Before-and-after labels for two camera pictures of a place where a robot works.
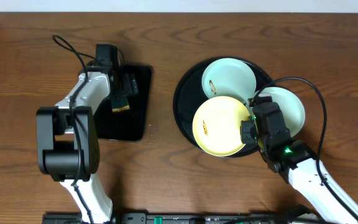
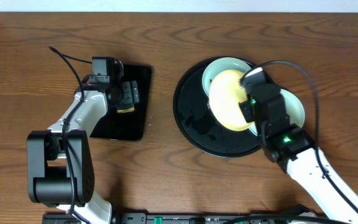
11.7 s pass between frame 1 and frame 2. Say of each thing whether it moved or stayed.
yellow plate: moved
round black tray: stayed
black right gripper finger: moved
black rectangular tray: stayed
